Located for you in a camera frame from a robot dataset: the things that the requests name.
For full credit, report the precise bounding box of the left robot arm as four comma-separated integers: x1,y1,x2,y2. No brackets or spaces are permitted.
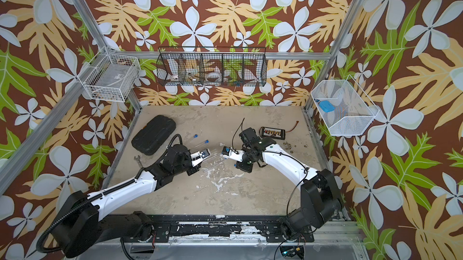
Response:
36,144,211,258

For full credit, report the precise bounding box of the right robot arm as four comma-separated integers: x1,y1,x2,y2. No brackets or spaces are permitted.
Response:
223,128,344,240

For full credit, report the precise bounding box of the black tool case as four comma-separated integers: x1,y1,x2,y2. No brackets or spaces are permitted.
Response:
131,115,176,156

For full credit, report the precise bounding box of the metal wrench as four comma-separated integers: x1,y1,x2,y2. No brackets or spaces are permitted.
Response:
134,155,143,168

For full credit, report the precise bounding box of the blue item in basket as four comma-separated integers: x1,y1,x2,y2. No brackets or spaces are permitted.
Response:
318,100,335,113

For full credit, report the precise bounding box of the white mesh basket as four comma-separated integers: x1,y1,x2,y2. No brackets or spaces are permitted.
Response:
311,77,380,137

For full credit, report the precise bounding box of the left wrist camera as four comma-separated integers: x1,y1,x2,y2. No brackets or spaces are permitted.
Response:
191,149,211,167

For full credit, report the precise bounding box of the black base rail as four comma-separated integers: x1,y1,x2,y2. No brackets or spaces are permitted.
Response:
148,215,316,243

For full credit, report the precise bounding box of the black wire basket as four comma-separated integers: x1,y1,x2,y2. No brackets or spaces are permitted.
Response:
155,47,268,87

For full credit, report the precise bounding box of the white wire basket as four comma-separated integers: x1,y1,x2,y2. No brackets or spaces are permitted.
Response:
81,53,141,102

